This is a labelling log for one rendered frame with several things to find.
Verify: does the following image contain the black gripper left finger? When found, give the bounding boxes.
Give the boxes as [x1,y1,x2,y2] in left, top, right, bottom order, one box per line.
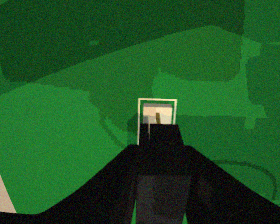
[0,144,139,224]

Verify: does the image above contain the green circuit board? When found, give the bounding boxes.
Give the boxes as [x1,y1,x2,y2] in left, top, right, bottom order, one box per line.
[0,0,280,214]

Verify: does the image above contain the black cable with plug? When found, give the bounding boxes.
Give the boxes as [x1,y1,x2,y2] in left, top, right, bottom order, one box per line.
[136,123,192,224]

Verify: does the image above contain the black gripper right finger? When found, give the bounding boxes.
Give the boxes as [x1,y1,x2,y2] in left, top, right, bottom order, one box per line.
[184,144,280,224]

